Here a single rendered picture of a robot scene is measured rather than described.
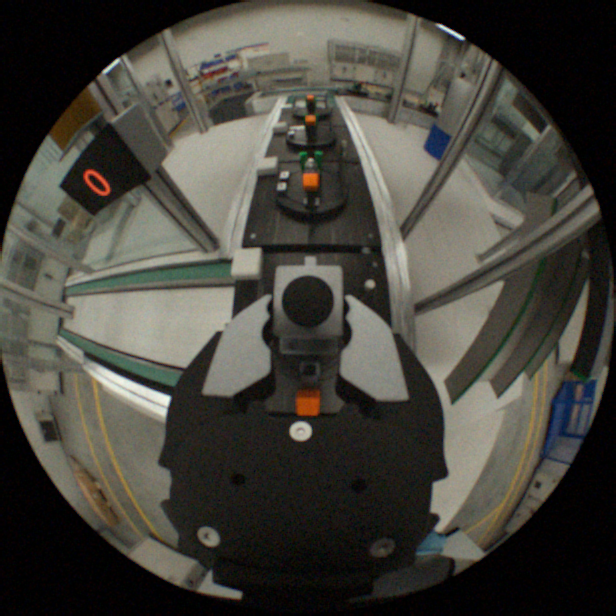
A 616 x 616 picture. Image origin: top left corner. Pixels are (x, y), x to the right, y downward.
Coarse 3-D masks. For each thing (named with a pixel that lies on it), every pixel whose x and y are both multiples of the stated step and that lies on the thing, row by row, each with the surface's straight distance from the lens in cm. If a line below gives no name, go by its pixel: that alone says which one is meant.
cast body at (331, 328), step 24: (312, 264) 17; (288, 288) 11; (312, 288) 11; (336, 288) 12; (288, 312) 10; (312, 312) 10; (336, 312) 11; (288, 336) 12; (312, 336) 11; (336, 336) 11
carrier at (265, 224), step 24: (264, 168) 44; (288, 168) 46; (312, 168) 33; (336, 168) 46; (360, 168) 47; (264, 192) 40; (288, 192) 36; (336, 192) 36; (360, 192) 40; (264, 216) 36; (288, 216) 34; (312, 216) 33; (336, 216) 34; (360, 216) 35; (264, 240) 32; (288, 240) 31; (312, 240) 31; (336, 240) 31; (360, 240) 32
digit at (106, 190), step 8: (88, 152) 21; (88, 160) 21; (80, 168) 23; (88, 168) 22; (96, 168) 21; (72, 176) 25; (80, 176) 24; (88, 176) 23; (96, 176) 22; (104, 176) 21; (80, 184) 25; (88, 184) 24; (96, 184) 23; (104, 184) 22; (112, 184) 22; (88, 192) 25; (96, 192) 24; (104, 192) 23; (112, 192) 23; (120, 192) 22; (104, 200) 24
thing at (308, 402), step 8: (304, 368) 22; (312, 368) 22; (304, 376) 17; (312, 376) 17; (304, 384) 17; (312, 384) 17; (304, 392) 17; (312, 392) 17; (296, 400) 17; (304, 400) 16; (312, 400) 16; (304, 408) 17; (312, 408) 17
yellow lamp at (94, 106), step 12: (84, 96) 23; (72, 108) 22; (84, 108) 22; (96, 108) 23; (60, 120) 23; (72, 120) 22; (84, 120) 22; (60, 132) 23; (72, 132) 22; (60, 144) 23
